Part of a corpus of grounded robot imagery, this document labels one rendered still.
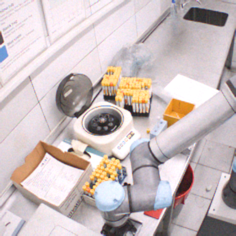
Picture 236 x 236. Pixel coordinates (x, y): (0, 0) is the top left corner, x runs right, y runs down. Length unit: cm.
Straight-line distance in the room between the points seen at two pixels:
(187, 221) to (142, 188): 140
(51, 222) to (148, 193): 31
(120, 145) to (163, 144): 56
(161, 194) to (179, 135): 16
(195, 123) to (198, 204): 149
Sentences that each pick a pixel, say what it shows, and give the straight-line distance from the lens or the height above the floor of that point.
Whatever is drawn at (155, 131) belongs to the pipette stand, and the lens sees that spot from 123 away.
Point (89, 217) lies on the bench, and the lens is 113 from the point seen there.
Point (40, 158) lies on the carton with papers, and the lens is 128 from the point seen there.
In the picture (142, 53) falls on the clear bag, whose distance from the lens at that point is 177.
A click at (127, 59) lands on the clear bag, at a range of 163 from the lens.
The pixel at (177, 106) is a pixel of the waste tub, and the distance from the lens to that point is 141.
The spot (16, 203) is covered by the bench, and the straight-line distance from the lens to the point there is 127.
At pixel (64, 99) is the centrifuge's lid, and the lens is 133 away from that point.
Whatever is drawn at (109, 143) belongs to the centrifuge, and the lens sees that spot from 119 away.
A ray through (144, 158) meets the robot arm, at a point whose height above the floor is 130.
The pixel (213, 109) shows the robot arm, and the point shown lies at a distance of 66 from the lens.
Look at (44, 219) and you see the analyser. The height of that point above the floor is 118.
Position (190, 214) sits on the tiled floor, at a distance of 208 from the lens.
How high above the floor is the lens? 188
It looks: 44 degrees down
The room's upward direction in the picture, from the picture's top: 9 degrees counter-clockwise
